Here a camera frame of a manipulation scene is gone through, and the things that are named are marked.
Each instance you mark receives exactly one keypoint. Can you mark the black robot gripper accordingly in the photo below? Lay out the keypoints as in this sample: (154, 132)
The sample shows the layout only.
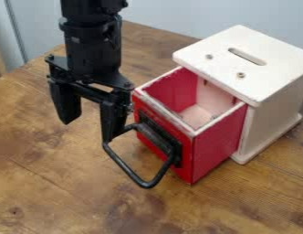
(91, 24)

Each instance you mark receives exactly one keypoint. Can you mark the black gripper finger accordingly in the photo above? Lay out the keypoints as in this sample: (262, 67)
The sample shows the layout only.
(113, 110)

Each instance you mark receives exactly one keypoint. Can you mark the black metal drawer handle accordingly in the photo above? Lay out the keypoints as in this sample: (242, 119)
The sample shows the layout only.
(161, 142)

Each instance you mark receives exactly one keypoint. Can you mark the red wooden drawer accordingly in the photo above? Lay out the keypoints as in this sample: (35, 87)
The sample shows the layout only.
(200, 114)

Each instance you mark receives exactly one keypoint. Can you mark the white wooden cabinet box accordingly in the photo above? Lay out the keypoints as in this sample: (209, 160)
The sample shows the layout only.
(258, 69)

